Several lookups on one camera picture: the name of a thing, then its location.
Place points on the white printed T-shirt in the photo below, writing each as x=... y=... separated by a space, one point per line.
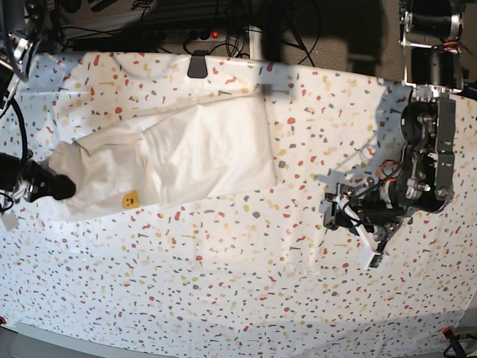
x=170 y=158

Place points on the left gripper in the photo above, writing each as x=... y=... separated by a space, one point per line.
x=370 y=210

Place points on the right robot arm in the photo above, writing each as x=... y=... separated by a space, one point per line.
x=22 y=30

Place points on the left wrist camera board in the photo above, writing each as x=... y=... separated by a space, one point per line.
x=377 y=262

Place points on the black table clamp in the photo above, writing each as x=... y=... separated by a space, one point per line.
x=197 y=66

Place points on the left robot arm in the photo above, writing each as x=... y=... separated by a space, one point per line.
x=431 y=32

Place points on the red black corner clamp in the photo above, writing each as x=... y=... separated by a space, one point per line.
x=454 y=349

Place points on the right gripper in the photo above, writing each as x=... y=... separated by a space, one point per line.
x=32 y=180

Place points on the terrazzo patterned tablecloth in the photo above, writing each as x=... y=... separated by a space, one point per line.
x=248 y=275

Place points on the grey metal post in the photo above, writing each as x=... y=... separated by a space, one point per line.
x=255 y=42

